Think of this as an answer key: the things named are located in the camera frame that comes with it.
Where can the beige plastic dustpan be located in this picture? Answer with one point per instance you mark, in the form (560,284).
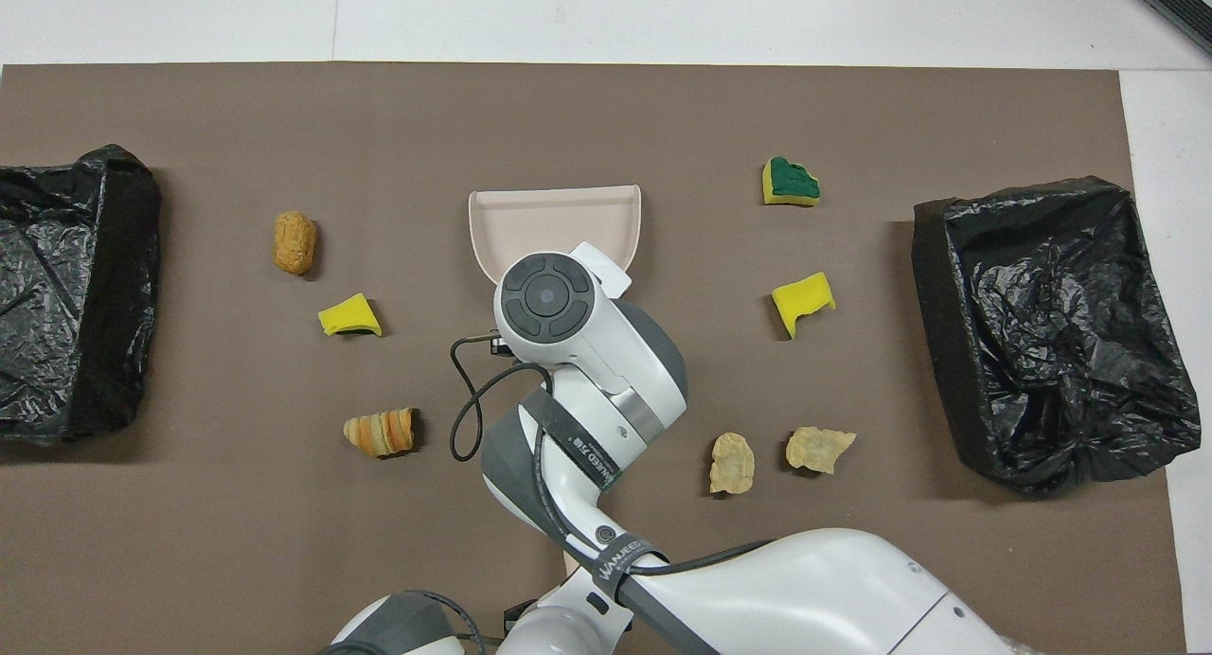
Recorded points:
(554,220)

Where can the pale oval chip piece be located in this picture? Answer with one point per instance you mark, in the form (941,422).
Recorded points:
(732,464)

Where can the yellow sponge piece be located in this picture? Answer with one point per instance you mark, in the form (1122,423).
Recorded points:
(348,317)
(803,300)

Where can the green topped yellow sponge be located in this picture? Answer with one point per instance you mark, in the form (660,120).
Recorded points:
(789,182)

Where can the pale pointed chip piece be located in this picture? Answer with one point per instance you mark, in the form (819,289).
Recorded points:
(818,449)

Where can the orange striped croissant piece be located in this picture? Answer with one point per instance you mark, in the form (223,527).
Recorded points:
(381,433)

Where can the brown bread shaped sponge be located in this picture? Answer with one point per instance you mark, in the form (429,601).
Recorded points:
(294,242)

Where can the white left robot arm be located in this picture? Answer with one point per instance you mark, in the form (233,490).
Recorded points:
(407,628)

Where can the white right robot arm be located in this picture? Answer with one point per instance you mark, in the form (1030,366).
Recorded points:
(833,589)

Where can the black bag lined bin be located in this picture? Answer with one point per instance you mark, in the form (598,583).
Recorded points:
(57,305)
(1051,333)

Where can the large brown table mat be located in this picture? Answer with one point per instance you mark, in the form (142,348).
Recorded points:
(284,115)

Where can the dark ribbed device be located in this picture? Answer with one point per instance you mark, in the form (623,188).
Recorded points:
(1179,7)

